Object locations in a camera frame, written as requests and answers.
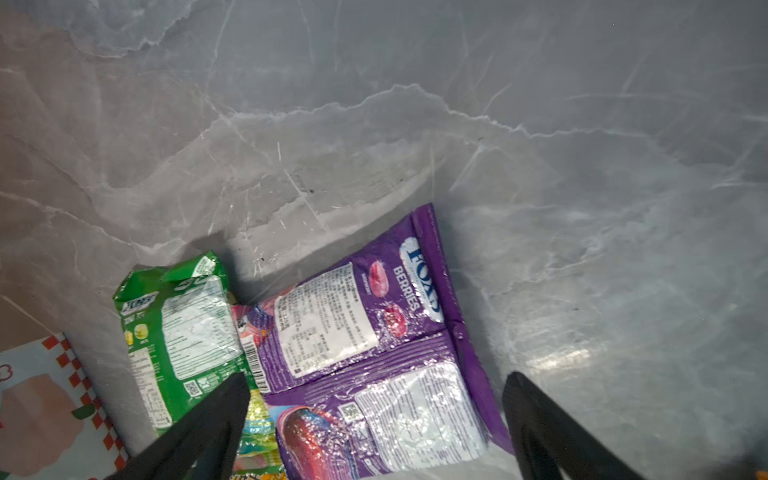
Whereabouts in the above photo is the green white snack packet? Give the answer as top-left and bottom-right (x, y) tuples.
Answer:
(112, 250), (286, 478)

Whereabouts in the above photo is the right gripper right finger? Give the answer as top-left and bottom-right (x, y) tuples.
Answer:
(502, 371), (642, 480)

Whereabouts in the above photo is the purple snack packet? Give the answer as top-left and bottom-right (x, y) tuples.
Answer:
(236, 204), (512, 479)

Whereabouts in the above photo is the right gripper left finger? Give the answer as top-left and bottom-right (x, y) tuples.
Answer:
(110, 373), (250, 480)

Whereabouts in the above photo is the white paper bag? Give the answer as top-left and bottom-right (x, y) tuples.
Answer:
(1, 333), (130, 479)

